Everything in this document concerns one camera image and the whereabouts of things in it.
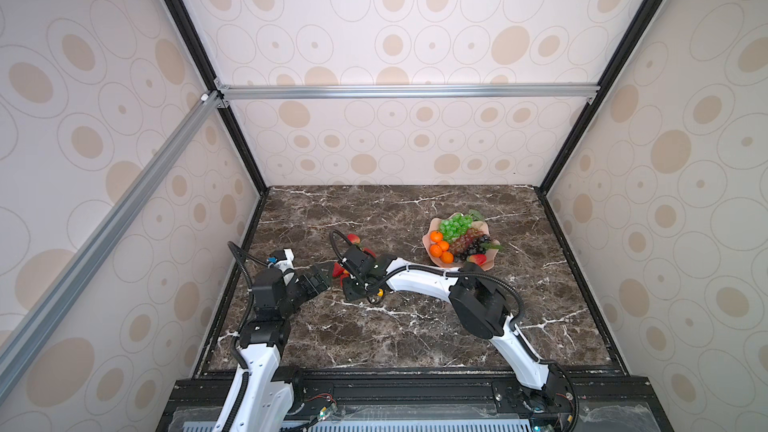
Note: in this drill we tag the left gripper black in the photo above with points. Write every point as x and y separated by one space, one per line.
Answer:
321 282

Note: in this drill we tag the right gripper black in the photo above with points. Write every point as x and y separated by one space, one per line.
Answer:
348 294

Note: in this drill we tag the pink scalloped fruit bowl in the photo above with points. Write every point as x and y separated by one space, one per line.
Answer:
437 261

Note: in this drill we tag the green grape bunch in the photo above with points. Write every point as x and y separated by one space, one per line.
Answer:
458 224

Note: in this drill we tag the red grape bunch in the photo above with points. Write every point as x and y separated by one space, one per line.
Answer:
464 242

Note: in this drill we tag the black grape bunch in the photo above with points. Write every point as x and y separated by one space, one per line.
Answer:
480 246

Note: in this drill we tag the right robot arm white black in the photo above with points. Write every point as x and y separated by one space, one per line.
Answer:
486 307

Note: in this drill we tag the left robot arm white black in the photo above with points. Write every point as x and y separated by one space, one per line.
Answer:
275 292

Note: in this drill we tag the strawberry far with leaves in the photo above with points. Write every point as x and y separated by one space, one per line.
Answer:
353 239

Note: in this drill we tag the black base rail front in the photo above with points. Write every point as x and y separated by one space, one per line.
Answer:
472 401

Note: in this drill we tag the horizontal aluminium rail back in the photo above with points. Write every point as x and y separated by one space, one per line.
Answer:
420 91

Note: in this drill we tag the diagonal aluminium rail left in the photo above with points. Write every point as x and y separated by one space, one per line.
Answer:
49 311

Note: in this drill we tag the black frame post left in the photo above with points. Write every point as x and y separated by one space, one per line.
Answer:
192 40

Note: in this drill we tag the black frame post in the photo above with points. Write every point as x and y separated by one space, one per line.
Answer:
641 21
192 40

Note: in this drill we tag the black frame post right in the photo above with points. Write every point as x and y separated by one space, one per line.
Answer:
641 21

